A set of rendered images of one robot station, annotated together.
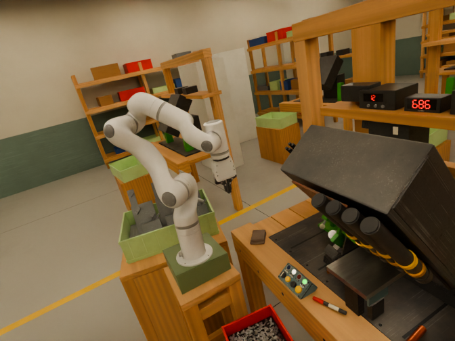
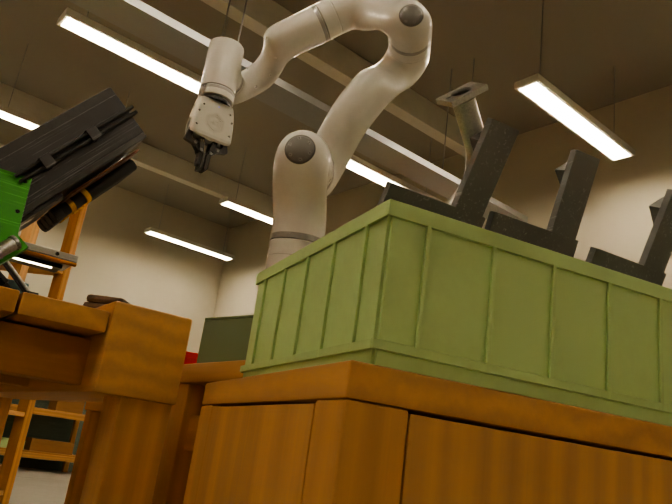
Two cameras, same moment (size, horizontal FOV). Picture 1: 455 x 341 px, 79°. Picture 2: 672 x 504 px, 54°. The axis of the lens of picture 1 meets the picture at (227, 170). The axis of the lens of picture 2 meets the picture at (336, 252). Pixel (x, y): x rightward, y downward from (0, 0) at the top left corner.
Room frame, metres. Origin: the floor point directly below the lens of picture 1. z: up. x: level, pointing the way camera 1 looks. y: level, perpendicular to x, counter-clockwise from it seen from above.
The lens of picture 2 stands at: (2.60, 0.04, 0.70)
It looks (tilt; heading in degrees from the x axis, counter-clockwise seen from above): 17 degrees up; 167
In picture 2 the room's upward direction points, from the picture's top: 8 degrees clockwise
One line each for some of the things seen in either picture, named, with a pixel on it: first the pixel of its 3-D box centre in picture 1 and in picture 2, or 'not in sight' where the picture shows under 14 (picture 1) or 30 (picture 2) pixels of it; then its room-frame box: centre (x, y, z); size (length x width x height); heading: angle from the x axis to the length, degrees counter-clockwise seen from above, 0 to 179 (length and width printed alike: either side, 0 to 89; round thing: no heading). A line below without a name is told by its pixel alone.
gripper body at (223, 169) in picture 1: (223, 166); (210, 121); (1.16, 0.02, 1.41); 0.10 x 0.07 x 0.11; 111
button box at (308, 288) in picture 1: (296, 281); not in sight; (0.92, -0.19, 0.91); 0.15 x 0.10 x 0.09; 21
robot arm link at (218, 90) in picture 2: (220, 153); (215, 97); (1.16, 0.01, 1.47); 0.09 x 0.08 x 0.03; 111
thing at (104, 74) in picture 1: (150, 106); not in sight; (7.39, 1.57, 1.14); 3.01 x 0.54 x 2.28; 116
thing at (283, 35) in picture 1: (287, 76); not in sight; (7.22, -1.98, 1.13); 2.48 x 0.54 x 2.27; 26
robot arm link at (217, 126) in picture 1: (215, 136); (222, 69); (1.16, 0.02, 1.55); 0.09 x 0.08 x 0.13; 158
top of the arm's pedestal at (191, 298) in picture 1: (200, 273); (275, 386); (1.20, 0.26, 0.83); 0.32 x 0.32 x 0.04; 23
